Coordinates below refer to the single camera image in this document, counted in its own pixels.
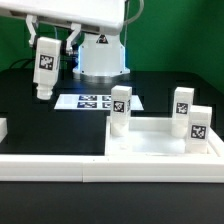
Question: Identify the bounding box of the white sheet with AprilTags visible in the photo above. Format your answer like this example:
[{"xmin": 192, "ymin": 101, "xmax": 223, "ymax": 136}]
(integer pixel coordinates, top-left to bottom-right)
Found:
[{"xmin": 53, "ymin": 93, "xmax": 145, "ymax": 111}]

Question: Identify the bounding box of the black cable bundle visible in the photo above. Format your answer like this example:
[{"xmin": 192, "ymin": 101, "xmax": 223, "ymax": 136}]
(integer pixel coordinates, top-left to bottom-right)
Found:
[{"xmin": 8, "ymin": 49, "xmax": 80, "ymax": 70}]

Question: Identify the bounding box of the white square table top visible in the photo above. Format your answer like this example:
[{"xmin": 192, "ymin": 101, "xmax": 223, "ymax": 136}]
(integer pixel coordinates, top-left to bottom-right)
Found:
[{"xmin": 105, "ymin": 117, "xmax": 224, "ymax": 158}]

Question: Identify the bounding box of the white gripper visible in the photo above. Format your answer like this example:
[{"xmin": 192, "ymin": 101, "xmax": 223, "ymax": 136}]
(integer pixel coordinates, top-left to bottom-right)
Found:
[{"xmin": 0, "ymin": 0, "xmax": 125, "ymax": 55}]

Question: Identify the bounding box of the white camera cable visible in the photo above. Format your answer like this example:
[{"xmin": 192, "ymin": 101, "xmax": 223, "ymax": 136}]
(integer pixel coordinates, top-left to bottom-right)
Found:
[{"xmin": 123, "ymin": 0, "xmax": 145, "ymax": 26}]

